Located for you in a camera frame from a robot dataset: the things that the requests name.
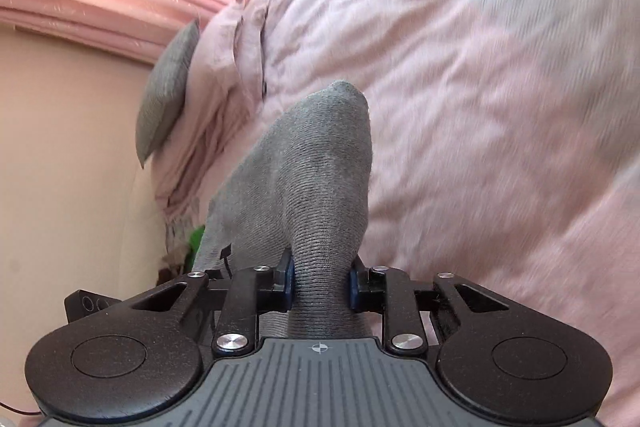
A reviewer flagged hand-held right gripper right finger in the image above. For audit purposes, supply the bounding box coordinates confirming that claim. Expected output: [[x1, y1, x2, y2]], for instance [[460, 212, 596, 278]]
[[349, 256, 512, 356]]

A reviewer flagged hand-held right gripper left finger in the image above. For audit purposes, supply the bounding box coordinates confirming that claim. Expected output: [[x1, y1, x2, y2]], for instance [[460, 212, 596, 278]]
[[132, 249, 295, 358]]

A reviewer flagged grey knit skirt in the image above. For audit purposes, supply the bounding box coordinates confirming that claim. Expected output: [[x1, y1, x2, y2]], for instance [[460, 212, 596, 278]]
[[190, 79, 377, 341]]

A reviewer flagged cream quilted headboard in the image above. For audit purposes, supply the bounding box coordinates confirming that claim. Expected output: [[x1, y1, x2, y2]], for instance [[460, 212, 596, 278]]
[[117, 162, 173, 288]]

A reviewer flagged green cloth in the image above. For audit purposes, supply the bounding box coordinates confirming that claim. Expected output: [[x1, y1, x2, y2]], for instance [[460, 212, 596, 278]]
[[185, 224, 207, 273]]

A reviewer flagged pink grey striped blanket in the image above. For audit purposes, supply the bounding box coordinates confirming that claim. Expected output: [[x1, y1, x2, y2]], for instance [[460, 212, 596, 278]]
[[165, 0, 640, 410]]

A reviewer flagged pink pillow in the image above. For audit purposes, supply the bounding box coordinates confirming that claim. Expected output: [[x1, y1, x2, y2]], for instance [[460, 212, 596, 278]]
[[152, 0, 328, 228]]

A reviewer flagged grey checked pillow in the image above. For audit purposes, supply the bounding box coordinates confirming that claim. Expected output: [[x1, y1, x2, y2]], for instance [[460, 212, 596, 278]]
[[135, 19, 201, 170]]

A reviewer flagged thin dark cable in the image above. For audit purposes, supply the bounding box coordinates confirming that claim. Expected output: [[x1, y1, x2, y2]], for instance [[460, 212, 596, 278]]
[[0, 403, 40, 417]]

